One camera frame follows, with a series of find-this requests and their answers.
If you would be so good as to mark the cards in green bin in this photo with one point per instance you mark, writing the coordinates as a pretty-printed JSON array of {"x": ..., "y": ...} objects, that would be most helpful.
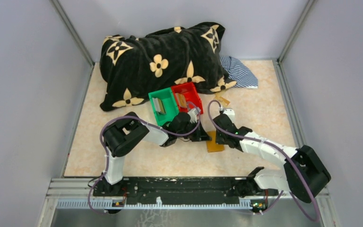
[{"x": 159, "y": 106}]

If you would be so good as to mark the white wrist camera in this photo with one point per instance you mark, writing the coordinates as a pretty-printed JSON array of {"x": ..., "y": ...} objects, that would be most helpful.
[
  {"x": 194, "y": 114},
  {"x": 230, "y": 113}
]

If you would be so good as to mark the tan leather card holder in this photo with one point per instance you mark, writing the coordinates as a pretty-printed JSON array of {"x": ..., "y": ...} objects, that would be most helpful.
[{"x": 212, "y": 146}]

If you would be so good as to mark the black floral plush blanket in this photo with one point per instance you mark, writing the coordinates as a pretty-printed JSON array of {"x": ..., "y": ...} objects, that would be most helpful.
[{"x": 133, "y": 67}]

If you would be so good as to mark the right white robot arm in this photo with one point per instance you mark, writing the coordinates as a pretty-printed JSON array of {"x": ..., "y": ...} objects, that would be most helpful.
[{"x": 301, "y": 172}]

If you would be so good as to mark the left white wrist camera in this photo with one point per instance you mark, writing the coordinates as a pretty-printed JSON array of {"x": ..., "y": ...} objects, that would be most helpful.
[{"x": 194, "y": 114}]

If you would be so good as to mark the red plastic bin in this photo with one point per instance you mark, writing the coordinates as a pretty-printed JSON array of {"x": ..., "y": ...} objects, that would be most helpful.
[{"x": 188, "y": 90}]

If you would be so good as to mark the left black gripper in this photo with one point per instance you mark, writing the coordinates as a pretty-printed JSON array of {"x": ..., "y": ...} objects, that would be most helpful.
[{"x": 197, "y": 135}]

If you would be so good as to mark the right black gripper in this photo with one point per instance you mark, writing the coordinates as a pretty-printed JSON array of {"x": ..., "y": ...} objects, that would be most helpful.
[{"x": 222, "y": 137}]

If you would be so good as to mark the blue striped cloth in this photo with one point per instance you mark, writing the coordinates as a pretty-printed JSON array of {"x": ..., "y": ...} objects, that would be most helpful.
[{"x": 239, "y": 72}]

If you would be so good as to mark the translucent yellow card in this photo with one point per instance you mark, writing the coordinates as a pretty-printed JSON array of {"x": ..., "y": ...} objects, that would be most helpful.
[{"x": 224, "y": 102}]

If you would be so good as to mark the green plastic bin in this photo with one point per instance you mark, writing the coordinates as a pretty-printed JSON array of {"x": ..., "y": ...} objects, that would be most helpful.
[{"x": 164, "y": 105}]

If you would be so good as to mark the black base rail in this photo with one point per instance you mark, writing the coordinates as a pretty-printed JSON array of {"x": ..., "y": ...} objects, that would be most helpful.
[{"x": 182, "y": 190}]

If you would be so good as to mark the gold card in red bin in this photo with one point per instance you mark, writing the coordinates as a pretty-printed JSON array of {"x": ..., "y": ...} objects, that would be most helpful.
[{"x": 181, "y": 100}]

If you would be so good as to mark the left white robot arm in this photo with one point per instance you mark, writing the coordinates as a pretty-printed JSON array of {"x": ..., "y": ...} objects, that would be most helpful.
[{"x": 121, "y": 135}]

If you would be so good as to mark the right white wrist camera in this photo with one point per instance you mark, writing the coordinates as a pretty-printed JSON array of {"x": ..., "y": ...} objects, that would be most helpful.
[{"x": 230, "y": 113}]

